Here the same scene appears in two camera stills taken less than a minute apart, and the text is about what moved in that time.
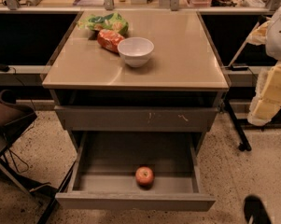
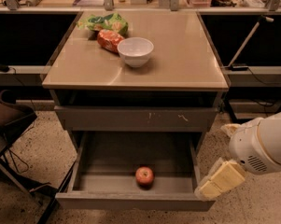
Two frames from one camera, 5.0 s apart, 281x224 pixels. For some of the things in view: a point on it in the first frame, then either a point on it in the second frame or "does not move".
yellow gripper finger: x=259 y=36 → x=245 y=148
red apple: x=145 y=176 does not move
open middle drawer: x=104 y=171 does not move
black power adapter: x=3 y=67 does not move
